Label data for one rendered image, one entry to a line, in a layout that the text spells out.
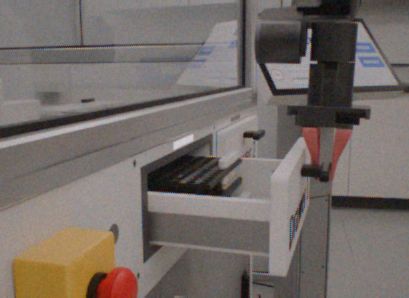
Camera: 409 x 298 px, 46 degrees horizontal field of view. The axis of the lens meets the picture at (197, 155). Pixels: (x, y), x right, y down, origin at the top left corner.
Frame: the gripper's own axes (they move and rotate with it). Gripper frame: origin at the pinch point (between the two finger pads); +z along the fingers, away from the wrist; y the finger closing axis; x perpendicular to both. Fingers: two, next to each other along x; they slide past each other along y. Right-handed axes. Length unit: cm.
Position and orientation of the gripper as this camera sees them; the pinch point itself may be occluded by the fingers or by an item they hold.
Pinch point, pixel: (324, 173)
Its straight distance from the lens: 67.1
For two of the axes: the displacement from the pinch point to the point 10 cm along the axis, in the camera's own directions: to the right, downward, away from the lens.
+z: -0.2, 9.8, 1.7
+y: -9.5, -0.8, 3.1
